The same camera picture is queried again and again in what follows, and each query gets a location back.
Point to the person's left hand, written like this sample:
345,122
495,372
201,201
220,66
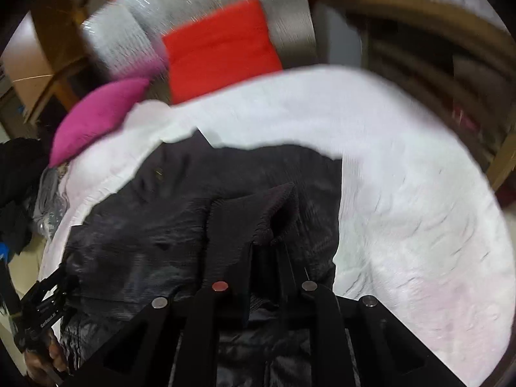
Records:
42,358

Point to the red pillow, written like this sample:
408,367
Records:
217,48

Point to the white floral blanket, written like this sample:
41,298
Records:
403,189

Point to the black quilted jacket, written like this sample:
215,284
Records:
161,209

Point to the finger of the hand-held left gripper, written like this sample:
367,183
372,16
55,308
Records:
54,286

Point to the black puffer coat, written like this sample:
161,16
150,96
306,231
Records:
20,193

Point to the wooden table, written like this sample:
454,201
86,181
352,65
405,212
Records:
423,36

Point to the magenta pillow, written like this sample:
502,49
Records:
96,121

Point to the wooden pillar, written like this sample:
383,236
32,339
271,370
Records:
52,36

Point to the grey garment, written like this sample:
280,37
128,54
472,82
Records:
52,205

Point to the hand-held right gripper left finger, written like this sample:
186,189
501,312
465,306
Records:
225,306

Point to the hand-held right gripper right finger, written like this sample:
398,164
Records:
318,310

